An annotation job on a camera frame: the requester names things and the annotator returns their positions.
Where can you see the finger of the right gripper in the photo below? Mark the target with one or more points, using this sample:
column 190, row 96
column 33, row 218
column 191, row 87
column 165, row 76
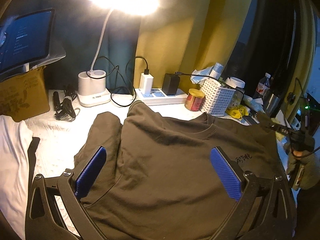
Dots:
column 268, row 123

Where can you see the white mug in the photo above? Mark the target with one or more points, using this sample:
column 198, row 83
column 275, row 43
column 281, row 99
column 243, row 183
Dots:
column 295, row 124

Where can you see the white perforated plastic basket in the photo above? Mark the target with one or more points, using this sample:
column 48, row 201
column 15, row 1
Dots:
column 216, row 98

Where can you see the plastic bottle red label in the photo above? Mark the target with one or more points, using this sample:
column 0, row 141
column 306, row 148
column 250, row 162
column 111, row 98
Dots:
column 262, row 86

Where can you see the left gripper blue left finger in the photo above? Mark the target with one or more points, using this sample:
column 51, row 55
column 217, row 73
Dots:
column 89, row 173

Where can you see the stainless steel tumbler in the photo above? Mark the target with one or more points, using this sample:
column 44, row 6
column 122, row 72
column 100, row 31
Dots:
column 272, row 102

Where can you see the white USB charger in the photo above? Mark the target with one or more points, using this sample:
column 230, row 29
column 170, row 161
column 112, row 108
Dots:
column 146, row 81

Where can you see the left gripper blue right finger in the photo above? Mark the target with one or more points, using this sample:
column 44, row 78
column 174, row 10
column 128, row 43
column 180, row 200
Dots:
column 229, row 173

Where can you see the brown cardboard box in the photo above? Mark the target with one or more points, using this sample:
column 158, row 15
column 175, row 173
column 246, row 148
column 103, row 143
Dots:
column 24, row 96

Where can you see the white power strip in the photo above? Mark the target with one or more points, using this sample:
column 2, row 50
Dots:
column 158, row 97

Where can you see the yellow snack packet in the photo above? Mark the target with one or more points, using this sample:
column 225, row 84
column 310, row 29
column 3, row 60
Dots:
column 238, row 113

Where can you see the clear jar with white lid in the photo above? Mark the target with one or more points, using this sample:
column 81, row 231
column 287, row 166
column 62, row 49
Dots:
column 238, row 85

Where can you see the black power adapter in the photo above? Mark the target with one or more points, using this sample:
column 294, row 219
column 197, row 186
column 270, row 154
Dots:
column 170, row 84

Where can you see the red can with yellow lid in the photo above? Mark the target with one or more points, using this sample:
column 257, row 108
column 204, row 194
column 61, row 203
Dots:
column 194, row 99

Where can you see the tablet with dark screen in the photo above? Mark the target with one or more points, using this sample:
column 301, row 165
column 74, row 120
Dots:
column 27, row 42

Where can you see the white folded garment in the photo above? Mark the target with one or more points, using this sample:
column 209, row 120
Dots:
column 16, row 138

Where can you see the brown t-shirt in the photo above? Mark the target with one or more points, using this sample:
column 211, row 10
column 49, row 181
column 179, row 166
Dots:
column 158, row 181

